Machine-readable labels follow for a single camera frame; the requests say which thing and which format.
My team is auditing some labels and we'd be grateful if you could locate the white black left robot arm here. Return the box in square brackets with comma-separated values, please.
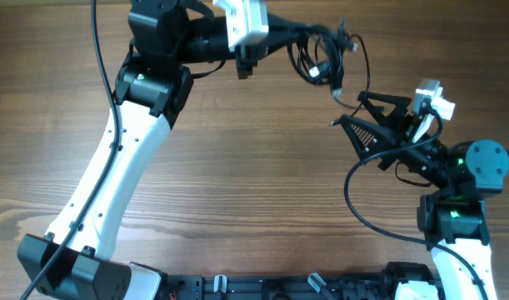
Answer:
[17, 1, 345, 299]

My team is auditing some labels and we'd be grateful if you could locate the black cable bundle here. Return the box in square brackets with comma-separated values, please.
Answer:
[286, 16, 372, 127]

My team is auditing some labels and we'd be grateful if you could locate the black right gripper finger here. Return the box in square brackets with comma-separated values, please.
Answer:
[357, 91, 412, 125]
[340, 115, 398, 160]

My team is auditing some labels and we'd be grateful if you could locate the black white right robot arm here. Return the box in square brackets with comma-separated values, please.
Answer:
[333, 90, 509, 299]

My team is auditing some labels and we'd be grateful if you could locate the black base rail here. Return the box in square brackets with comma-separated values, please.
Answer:
[155, 262, 446, 300]

